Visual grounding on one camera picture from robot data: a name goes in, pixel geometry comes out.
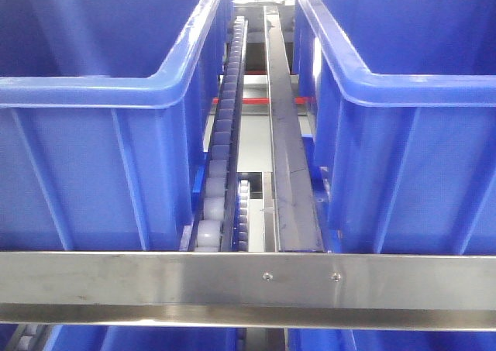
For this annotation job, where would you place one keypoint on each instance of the white roller track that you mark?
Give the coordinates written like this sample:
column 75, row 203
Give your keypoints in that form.
column 215, row 226

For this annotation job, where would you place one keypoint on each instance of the large blue bin left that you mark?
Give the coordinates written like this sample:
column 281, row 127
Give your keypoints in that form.
column 103, row 111

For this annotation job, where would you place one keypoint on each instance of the large blue bin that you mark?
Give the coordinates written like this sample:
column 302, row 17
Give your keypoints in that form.
column 103, row 111
column 403, row 96

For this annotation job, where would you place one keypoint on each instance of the large blue bin right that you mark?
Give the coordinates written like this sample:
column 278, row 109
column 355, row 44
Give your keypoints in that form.
column 403, row 96

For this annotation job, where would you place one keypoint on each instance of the lower blue bin right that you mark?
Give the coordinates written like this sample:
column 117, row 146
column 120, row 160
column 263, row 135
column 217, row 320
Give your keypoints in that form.
column 344, row 339

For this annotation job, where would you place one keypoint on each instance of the lower blue bin left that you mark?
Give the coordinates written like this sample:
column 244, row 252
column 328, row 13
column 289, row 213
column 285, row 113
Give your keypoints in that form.
column 94, row 337

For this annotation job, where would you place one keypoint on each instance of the steel divider rail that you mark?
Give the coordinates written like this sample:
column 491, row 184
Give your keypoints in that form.
column 296, row 218

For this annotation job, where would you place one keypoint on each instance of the steel front shelf rail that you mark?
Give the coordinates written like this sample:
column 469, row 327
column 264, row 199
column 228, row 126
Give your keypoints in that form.
column 271, row 290

